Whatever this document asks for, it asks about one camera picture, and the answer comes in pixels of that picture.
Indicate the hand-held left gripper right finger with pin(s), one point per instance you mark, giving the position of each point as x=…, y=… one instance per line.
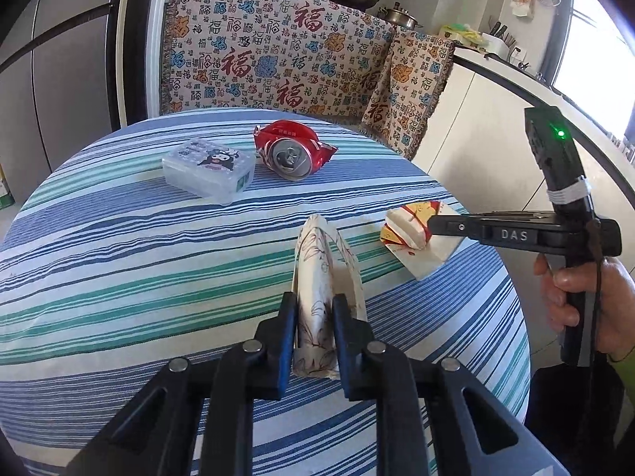
x=341, y=347

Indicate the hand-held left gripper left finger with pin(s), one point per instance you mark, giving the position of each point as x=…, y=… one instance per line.
x=288, y=347

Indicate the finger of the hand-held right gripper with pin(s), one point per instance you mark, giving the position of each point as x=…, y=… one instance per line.
x=454, y=228

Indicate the white red-yellow paper bag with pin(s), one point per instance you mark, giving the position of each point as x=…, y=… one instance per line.
x=411, y=238

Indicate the white line-drawing paper bag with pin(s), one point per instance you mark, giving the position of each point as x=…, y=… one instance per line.
x=317, y=277

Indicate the person's right hand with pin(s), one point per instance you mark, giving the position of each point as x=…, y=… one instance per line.
x=617, y=307

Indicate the white kitchen cabinet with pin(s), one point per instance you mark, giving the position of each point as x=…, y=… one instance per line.
x=486, y=134

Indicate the window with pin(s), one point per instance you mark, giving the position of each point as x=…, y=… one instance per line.
x=595, y=44

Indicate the white knife holder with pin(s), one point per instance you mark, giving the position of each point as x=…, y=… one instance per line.
x=501, y=39

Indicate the red foil wrapper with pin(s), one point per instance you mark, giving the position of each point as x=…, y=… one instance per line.
x=327, y=151

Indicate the yellow green cloth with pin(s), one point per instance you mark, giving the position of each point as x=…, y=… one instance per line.
x=461, y=35

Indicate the crushed red can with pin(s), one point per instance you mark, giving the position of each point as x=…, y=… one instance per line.
x=290, y=151

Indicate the blue green striped tablecloth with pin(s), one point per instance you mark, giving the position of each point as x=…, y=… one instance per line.
x=124, y=267

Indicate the clear plastic box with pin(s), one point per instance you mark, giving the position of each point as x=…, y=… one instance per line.
x=208, y=171

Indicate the steel pot with lid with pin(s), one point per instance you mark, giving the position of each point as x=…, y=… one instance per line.
x=399, y=16

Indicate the printed blanket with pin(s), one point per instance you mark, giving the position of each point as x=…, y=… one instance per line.
x=258, y=54

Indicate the yellow and green cardboard box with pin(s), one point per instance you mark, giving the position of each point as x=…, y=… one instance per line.
x=4, y=186

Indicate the grey refrigerator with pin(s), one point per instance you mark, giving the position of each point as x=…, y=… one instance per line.
x=49, y=69

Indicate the hanging wall ornament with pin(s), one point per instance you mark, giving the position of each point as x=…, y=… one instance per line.
x=523, y=0

